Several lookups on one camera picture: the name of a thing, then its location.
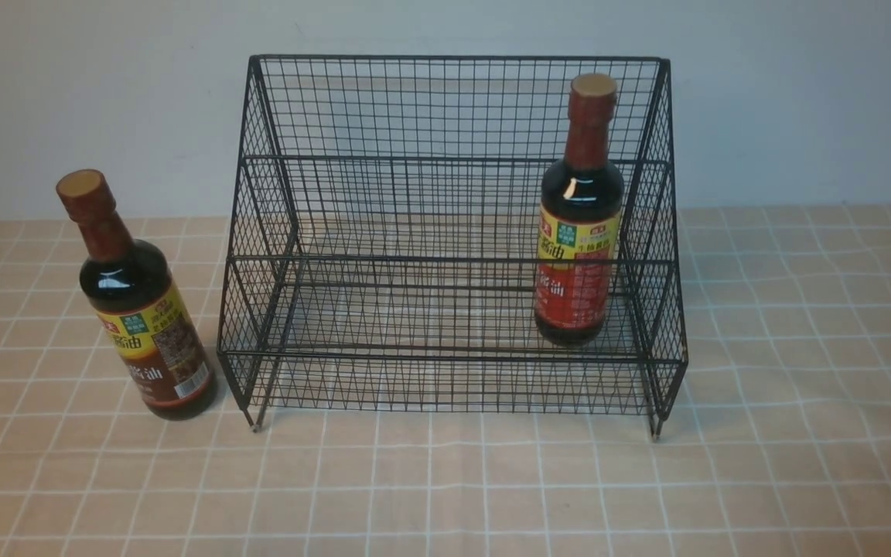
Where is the soy sauce bottle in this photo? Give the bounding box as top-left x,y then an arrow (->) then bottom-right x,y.
534,73 -> 625,347
56,169 -> 218,421

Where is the black wire mesh shelf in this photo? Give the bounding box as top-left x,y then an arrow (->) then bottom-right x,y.
217,54 -> 689,437

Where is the checkered beige tablecloth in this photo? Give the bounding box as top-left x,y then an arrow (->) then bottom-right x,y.
0,206 -> 891,556

